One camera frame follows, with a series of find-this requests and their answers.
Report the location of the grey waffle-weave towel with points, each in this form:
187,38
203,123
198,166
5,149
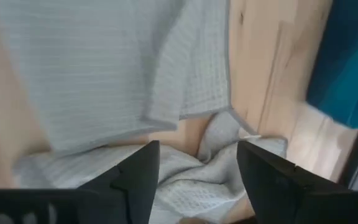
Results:
104,62

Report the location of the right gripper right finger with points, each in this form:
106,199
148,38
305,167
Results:
291,199

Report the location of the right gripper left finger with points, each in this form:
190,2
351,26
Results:
89,205

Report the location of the teal plastic bin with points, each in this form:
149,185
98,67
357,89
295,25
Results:
343,62

